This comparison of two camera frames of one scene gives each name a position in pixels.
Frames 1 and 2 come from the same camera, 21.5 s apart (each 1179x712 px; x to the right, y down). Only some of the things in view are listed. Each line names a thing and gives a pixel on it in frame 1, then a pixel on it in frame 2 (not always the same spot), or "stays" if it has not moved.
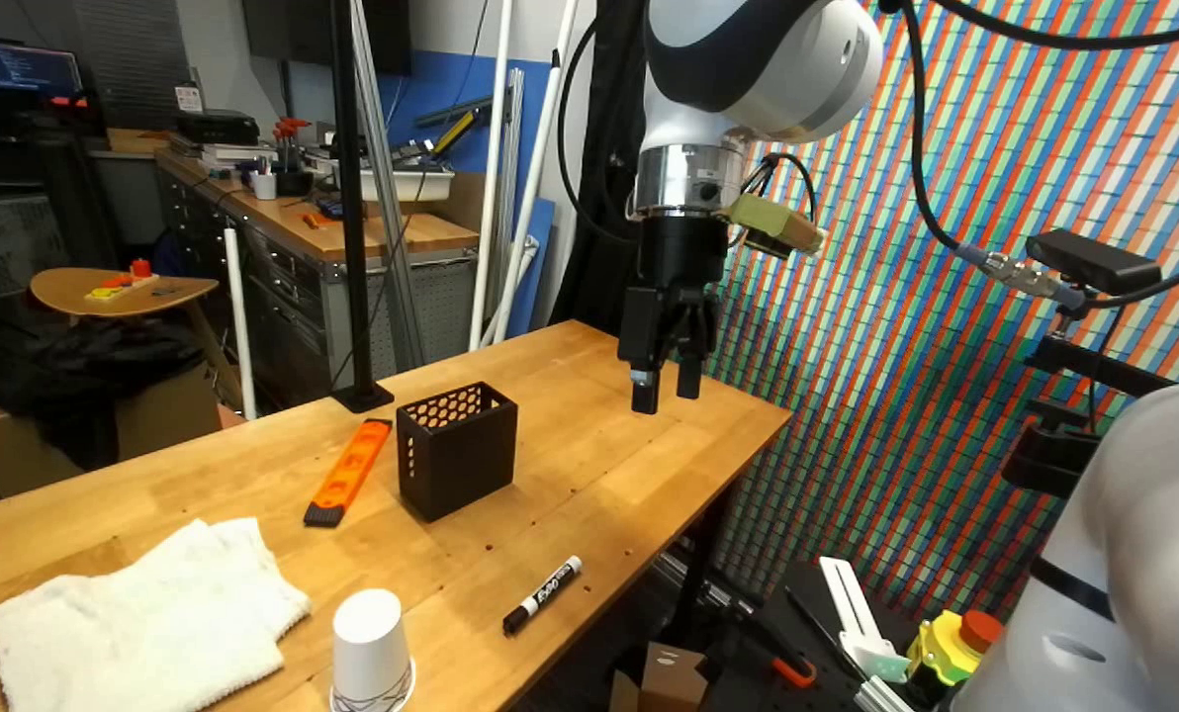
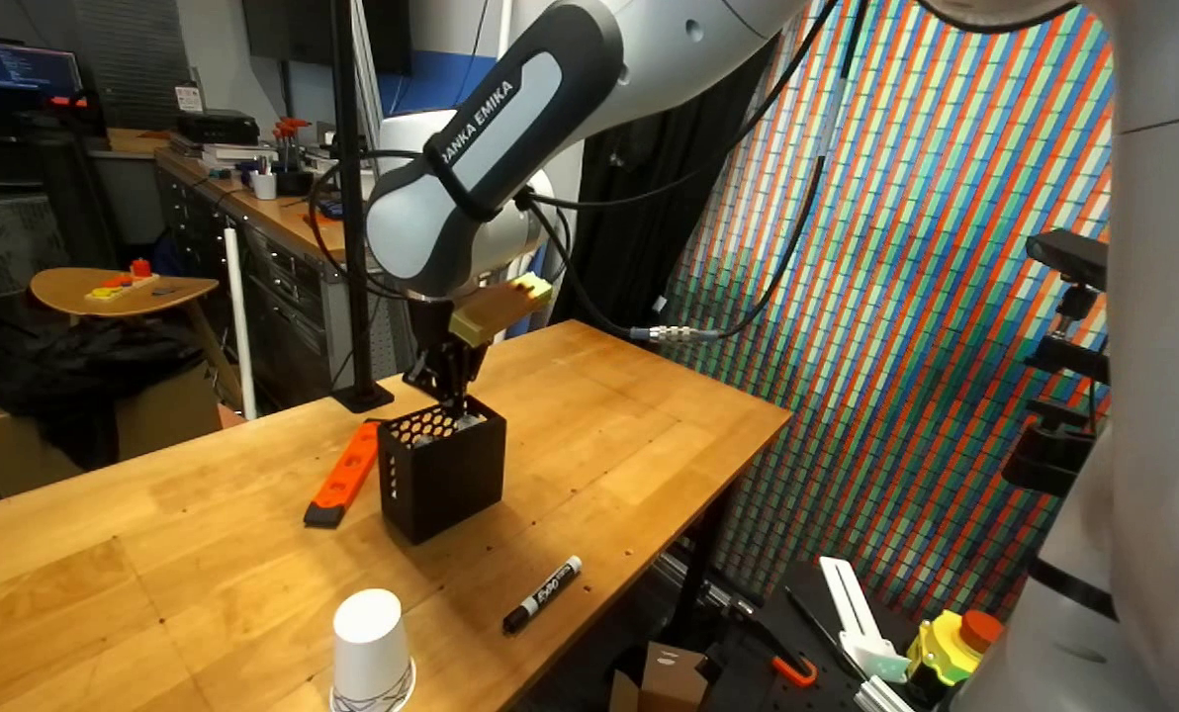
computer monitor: x=19 y=66 stays
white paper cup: x=370 y=652 stays
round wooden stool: x=112 y=294 stays
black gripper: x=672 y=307 → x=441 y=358
